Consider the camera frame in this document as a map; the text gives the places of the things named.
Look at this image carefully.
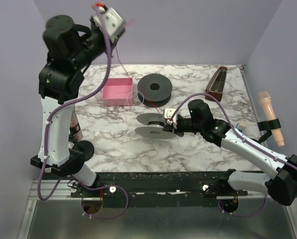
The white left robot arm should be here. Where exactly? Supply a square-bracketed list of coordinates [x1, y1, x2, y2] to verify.
[30, 13, 126, 187]

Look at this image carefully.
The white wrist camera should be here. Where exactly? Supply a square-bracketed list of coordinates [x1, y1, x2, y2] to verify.
[163, 108, 178, 128]
[94, 5, 126, 43]

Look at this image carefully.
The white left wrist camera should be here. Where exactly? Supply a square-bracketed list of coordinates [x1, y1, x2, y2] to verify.
[94, 5, 126, 43]

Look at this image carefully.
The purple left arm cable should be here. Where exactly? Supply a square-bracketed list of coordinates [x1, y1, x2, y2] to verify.
[37, 4, 129, 219]

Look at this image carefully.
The black cable spool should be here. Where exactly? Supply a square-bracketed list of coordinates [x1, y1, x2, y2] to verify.
[137, 74, 173, 108]

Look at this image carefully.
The beige toy microphone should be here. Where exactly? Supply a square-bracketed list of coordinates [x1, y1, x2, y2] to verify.
[258, 92, 285, 146]

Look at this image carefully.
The white perforated cable spool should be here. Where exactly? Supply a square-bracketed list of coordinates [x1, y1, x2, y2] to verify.
[135, 113, 176, 139]

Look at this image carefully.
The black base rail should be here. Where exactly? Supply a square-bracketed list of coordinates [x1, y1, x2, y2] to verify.
[40, 170, 250, 209]

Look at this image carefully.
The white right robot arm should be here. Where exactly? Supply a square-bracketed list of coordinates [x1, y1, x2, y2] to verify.
[163, 99, 297, 206]

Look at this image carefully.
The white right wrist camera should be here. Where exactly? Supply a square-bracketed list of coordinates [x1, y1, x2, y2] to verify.
[163, 108, 178, 128]

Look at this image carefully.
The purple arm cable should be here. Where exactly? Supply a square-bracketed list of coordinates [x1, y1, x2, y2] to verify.
[172, 93, 297, 217]
[37, 4, 129, 219]

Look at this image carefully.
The brown wooden metronome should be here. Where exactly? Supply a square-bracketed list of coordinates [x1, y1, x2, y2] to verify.
[205, 66, 228, 102]

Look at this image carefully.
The glitter toy microphone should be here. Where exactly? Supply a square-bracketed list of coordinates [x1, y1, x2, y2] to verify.
[70, 110, 83, 141]

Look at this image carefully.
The blue and white block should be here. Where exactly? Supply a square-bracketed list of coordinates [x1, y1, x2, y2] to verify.
[236, 120, 248, 132]

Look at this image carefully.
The white thin wire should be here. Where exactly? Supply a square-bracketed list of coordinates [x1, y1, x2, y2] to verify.
[113, 91, 146, 108]

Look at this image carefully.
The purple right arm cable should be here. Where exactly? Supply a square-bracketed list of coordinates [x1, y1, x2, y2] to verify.
[172, 93, 297, 217]

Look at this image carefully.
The pink plastic box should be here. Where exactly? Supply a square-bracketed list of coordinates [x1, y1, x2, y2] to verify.
[101, 78, 133, 106]

